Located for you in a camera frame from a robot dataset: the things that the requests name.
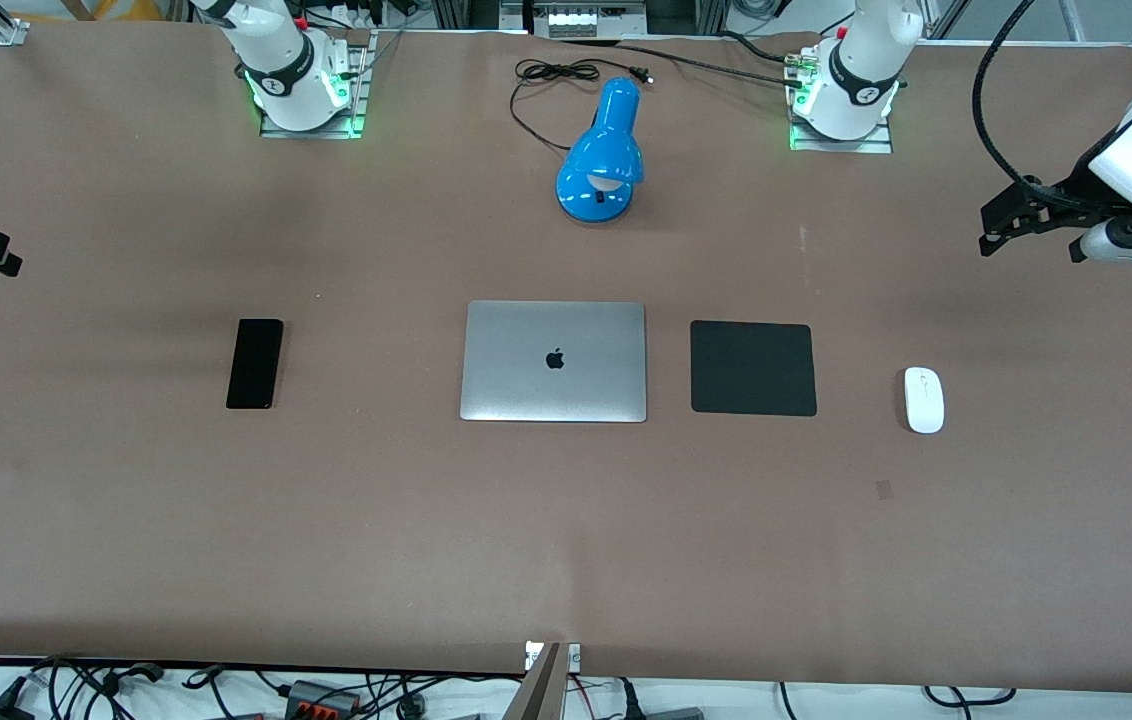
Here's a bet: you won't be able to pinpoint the white computer mouse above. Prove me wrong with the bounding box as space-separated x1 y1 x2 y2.
904 366 946 435

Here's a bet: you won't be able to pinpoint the black lamp power cord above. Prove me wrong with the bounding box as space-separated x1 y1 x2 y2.
509 58 655 154

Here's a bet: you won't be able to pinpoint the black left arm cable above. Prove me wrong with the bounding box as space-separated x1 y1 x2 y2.
971 0 1062 193

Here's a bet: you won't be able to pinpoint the black red power strip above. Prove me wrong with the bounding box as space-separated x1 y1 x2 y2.
284 679 363 719

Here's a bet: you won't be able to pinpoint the black smartphone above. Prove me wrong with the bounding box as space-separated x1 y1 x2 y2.
226 318 285 410

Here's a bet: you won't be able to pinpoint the tangled black floor cables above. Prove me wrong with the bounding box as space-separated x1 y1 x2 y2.
0 655 527 720

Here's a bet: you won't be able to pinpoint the grey control box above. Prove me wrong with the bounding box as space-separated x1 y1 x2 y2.
529 0 649 40

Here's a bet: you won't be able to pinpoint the blue desk lamp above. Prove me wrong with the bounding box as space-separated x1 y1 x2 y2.
555 77 646 224

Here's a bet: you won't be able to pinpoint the upright camera post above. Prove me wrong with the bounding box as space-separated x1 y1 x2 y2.
524 641 582 720

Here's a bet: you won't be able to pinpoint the black cable to arm base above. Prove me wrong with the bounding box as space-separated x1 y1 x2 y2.
616 42 812 91

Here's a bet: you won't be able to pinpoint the silver closed laptop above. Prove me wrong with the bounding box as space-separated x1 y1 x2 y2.
459 300 648 424

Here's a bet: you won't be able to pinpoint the black mouse pad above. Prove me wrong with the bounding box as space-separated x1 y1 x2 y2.
690 320 818 417

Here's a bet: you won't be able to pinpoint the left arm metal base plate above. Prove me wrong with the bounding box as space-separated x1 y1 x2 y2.
787 45 895 155

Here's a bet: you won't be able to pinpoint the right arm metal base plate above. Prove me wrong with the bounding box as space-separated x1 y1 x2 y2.
259 30 373 140

